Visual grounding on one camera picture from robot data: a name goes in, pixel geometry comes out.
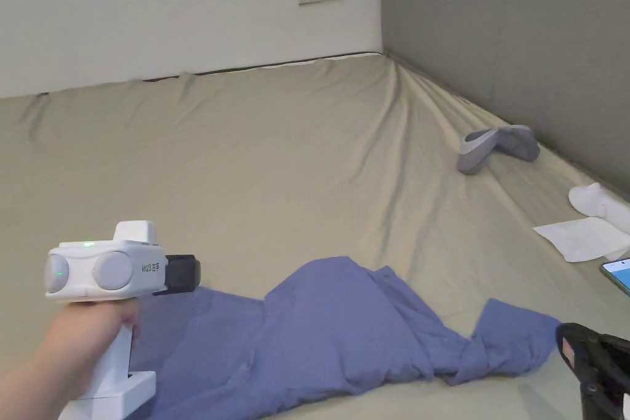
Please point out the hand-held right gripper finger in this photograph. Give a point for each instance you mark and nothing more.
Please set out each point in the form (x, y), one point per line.
(613, 371)
(571, 348)

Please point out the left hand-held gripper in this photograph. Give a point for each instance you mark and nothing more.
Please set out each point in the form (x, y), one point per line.
(106, 270)

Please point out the person's left hand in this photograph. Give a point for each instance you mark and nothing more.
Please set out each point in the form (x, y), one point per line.
(86, 336)

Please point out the smartphone with lit screen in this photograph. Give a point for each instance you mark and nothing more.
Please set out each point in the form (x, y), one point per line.
(619, 275)

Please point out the white paper tissue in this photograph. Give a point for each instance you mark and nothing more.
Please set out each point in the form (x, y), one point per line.
(581, 238)

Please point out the bed with beige sheet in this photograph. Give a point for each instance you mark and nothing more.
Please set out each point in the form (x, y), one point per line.
(275, 174)

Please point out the blue shirt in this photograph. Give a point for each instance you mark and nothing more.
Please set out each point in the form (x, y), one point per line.
(334, 326)

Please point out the grey padded headboard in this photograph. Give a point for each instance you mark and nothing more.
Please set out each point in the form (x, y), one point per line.
(517, 31)

